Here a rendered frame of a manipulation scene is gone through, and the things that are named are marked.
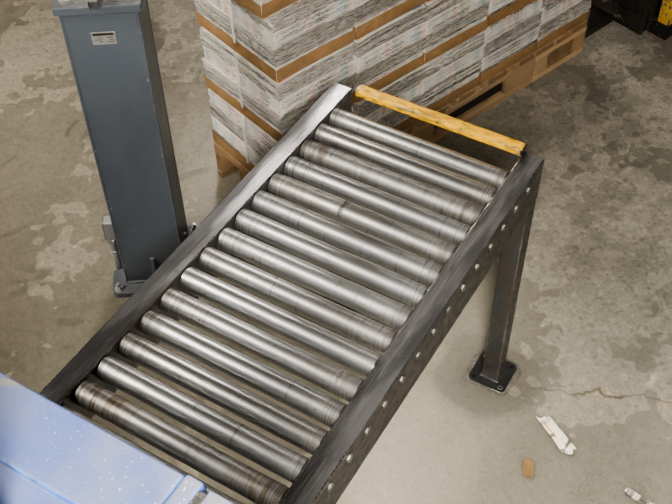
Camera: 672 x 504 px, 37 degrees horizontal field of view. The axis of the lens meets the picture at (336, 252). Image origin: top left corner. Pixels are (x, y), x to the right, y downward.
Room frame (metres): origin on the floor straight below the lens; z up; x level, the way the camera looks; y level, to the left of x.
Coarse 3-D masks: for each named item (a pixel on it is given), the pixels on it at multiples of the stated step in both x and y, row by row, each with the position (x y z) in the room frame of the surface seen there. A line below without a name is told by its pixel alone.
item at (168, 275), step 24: (336, 96) 1.90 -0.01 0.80; (312, 120) 1.81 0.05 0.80; (288, 144) 1.73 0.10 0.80; (264, 168) 1.65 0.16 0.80; (240, 192) 1.57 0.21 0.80; (216, 216) 1.50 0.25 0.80; (192, 240) 1.43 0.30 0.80; (216, 240) 1.45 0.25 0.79; (168, 264) 1.37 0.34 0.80; (192, 264) 1.37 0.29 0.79; (144, 288) 1.30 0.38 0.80; (168, 288) 1.31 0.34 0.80; (120, 312) 1.24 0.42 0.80; (144, 312) 1.24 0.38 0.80; (96, 336) 1.19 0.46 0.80; (120, 336) 1.18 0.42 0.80; (144, 336) 1.23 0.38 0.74; (72, 360) 1.13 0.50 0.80; (96, 360) 1.13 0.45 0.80; (48, 384) 1.08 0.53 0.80; (72, 384) 1.07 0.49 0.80; (72, 408) 1.05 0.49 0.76
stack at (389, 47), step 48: (336, 0) 2.34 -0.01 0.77; (384, 0) 2.46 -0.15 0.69; (432, 0) 2.60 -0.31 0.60; (480, 0) 2.72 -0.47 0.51; (288, 48) 2.24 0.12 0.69; (384, 48) 2.46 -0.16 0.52; (432, 48) 2.60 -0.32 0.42; (480, 48) 2.74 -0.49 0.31; (240, 96) 2.34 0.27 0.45; (288, 96) 2.23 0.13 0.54; (432, 96) 2.61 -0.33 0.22; (240, 144) 2.38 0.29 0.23
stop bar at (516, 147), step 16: (368, 96) 1.88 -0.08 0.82; (384, 96) 1.87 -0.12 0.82; (400, 112) 1.83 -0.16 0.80; (416, 112) 1.81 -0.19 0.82; (432, 112) 1.81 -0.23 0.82; (448, 128) 1.76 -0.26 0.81; (464, 128) 1.75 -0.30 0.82; (480, 128) 1.75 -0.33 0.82; (496, 144) 1.70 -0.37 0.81; (512, 144) 1.69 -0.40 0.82
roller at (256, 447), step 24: (120, 360) 1.13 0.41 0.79; (120, 384) 1.08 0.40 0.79; (144, 384) 1.07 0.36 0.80; (168, 408) 1.03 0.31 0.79; (192, 408) 1.02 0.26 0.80; (216, 432) 0.97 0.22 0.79; (240, 432) 0.96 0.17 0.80; (264, 456) 0.92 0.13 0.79; (288, 456) 0.91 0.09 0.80; (288, 480) 0.88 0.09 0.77
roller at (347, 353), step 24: (192, 288) 1.32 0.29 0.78; (216, 288) 1.30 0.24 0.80; (240, 312) 1.25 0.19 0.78; (264, 312) 1.24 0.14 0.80; (288, 312) 1.24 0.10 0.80; (288, 336) 1.19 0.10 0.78; (312, 336) 1.18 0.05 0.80; (336, 336) 1.18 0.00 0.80; (336, 360) 1.14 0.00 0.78; (360, 360) 1.12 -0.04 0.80
